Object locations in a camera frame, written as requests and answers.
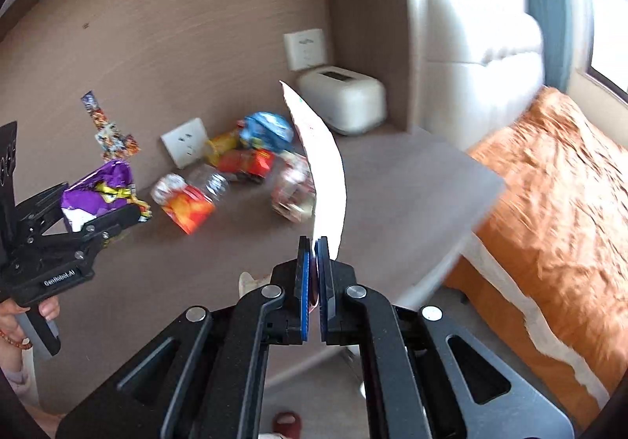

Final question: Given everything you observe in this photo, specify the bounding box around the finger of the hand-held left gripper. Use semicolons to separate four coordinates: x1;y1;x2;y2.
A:
29;204;141;256
15;181;70;230

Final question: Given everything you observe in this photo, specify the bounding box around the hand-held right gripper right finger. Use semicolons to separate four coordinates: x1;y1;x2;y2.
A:
315;237;576;439

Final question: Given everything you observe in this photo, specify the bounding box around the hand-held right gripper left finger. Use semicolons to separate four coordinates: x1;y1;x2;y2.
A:
56;236;312;439

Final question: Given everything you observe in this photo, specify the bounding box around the purple snack packet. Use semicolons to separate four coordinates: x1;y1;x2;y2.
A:
60;158;152;233

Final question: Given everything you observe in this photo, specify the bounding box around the person's left forearm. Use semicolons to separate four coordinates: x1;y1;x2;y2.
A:
0;331;42;408

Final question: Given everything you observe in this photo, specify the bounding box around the person's left hand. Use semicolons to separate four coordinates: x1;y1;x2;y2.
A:
0;294;62;346

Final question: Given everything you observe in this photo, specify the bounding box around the orange snack packet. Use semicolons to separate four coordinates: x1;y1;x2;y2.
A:
150;173;217;235

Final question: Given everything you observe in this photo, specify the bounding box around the colourful snack wrapper strip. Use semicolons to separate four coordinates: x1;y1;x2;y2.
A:
80;90;141;162

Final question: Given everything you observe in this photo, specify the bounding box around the clear plastic packet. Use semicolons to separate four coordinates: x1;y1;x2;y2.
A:
271;152;318;225

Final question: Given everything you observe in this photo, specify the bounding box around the clear plastic bottle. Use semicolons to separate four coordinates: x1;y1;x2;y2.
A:
188;163;231;205

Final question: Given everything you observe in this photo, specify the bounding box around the red slipper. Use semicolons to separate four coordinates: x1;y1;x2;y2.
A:
272;411;311;436

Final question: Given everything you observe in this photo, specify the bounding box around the yellow snack packet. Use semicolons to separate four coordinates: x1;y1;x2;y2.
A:
203;129;245;166

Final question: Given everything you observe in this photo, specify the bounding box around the red snack packet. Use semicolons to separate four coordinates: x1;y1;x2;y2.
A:
215;148;276;186

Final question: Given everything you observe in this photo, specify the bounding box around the blue snack packet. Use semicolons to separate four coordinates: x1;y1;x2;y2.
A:
239;111;296;154

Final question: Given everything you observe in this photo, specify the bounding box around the white toaster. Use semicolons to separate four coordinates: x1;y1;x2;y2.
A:
296;66;388;137

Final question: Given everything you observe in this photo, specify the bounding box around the orange bed cover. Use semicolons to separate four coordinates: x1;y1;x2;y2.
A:
442;85;628;432

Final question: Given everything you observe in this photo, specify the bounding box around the white pillow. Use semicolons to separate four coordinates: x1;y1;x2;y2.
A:
406;0;546;148

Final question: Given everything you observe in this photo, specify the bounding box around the grey-blue curtain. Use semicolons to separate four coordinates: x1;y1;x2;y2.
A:
517;0;597;94

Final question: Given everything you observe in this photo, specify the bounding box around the window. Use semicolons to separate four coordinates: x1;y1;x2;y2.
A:
579;0;628;104

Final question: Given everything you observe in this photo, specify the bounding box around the red bead bracelet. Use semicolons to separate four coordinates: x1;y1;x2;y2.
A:
0;328;33;352

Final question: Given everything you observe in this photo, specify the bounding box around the white wall socket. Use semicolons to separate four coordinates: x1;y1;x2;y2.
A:
160;117;210;170

